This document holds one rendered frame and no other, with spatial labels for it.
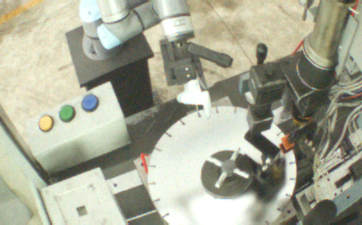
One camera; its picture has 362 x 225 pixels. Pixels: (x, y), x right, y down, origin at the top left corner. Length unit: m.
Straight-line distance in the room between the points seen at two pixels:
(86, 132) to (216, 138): 0.31
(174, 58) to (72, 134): 0.31
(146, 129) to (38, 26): 1.57
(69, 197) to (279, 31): 1.72
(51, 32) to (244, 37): 1.13
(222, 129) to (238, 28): 1.45
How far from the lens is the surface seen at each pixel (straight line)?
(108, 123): 1.09
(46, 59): 2.44
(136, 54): 1.37
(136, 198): 1.15
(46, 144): 1.10
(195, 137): 0.99
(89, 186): 1.03
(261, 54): 0.72
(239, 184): 0.94
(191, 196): 0.94
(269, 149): 0.91
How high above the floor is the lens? 1.84
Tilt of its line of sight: 61 degrees down
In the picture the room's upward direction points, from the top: 3 degrees counter-clockwise
